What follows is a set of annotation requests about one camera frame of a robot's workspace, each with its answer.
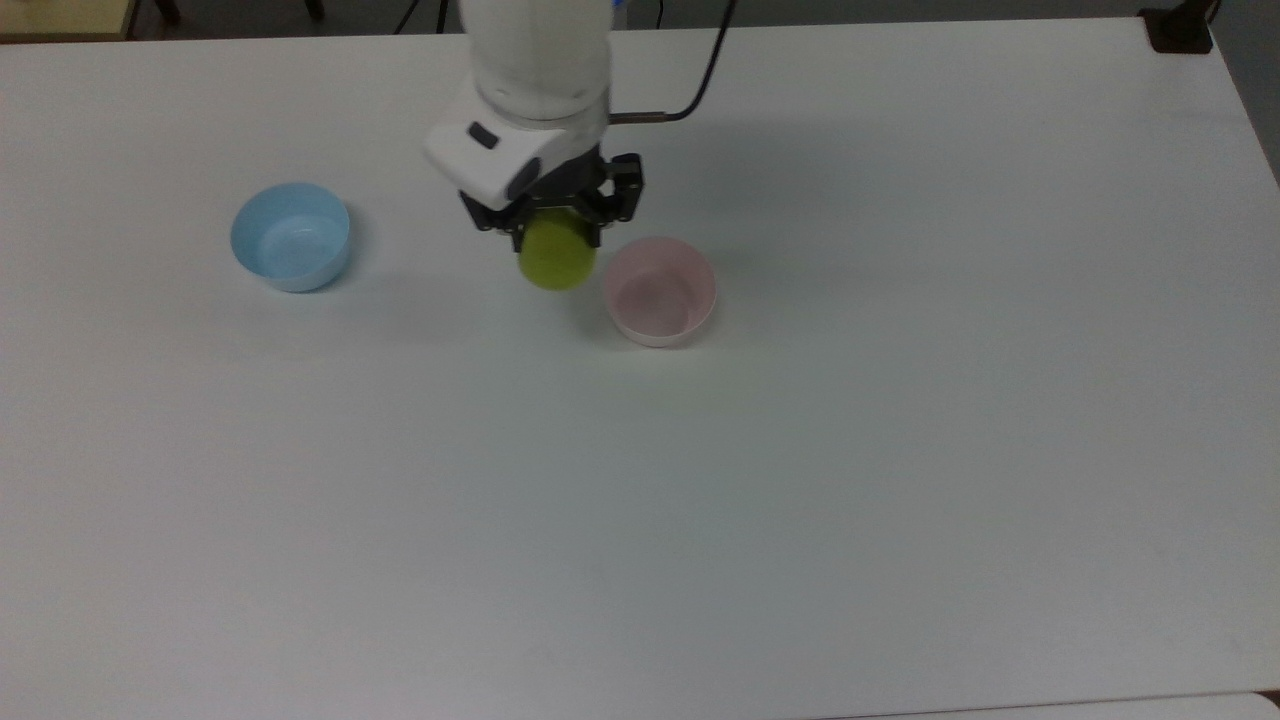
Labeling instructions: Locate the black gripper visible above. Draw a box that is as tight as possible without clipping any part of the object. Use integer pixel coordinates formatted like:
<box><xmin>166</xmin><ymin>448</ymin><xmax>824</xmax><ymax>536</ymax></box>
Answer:
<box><xmin>459</xmin><ymin>147</ymin><xmax>645</xmax><ymax>253</ymax></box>

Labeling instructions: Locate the pink plastic bowl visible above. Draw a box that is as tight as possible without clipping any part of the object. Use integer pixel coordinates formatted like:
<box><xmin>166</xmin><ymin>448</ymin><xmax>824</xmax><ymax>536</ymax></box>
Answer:
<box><xmin>602</xmin><ymin>237</ymin><xmax>719</xmax><ymax>349</ymax></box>

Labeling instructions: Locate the light blue plastic bowl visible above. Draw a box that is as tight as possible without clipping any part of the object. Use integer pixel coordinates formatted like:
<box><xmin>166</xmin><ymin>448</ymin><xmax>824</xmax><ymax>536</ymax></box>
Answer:
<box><xmin>231</xmin><ymin>182</ymin><xmax>352</xmax><ymax>294</ymax></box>

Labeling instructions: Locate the wooden furniture piece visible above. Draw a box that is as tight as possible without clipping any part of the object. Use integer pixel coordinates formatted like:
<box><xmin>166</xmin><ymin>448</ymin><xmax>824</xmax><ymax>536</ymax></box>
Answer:
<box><xmin>0</xmin><ymin>0</ymin><xmax>139</xmax><ymax>43</ymax></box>

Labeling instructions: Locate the black table clamp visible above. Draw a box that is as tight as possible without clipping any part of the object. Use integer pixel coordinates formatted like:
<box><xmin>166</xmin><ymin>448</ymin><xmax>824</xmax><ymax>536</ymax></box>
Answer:
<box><xmin>1140</xmin><ymin>0</ymin><xmax>1223</xmax><ymax>55</ymax></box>

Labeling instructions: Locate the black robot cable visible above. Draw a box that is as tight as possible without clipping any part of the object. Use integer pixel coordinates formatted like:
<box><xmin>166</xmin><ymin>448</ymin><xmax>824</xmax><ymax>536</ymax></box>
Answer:
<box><xmin>608</xmin><ymin>0</ymin><xmax>739</xmax><ymax>126</ymax></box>

